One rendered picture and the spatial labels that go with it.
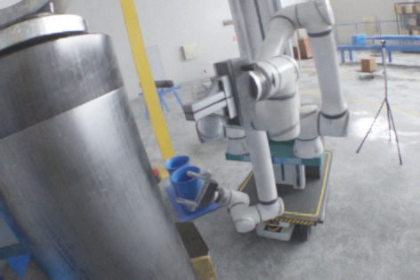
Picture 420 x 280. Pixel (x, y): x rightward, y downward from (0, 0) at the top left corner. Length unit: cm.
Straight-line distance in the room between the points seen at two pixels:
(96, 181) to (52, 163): 4
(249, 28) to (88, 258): 147
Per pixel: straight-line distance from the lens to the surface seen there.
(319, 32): 103
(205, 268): 59
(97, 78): 22
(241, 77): 44
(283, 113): 58
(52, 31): 23
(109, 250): 25
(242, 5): 155
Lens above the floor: 143
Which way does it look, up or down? 18 degrees down
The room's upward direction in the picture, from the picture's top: 13 degrees counter-clockwise
